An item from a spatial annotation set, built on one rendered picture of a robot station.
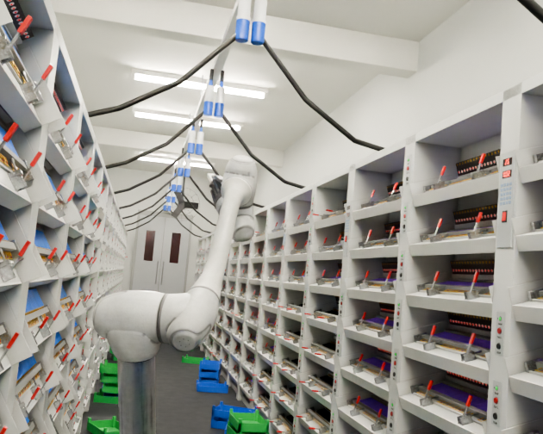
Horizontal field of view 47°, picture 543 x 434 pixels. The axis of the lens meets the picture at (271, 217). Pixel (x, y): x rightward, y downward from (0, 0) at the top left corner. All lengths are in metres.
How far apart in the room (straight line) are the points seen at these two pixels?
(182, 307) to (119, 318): 0.17
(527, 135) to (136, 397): 1.31
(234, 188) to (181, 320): 0.54
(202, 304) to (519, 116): 1.04
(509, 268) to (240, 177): 0.85
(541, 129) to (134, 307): 1.25
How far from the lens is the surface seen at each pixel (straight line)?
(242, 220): 2.06
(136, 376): 1.75
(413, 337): 2.49
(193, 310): 1.64
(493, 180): 2.00
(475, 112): 2.16
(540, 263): 1.91
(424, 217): 2.51
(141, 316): 1.66
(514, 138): 1.94
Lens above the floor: 1.13
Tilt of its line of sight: 6 degrees up
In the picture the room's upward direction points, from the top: 5 degrees clockwise
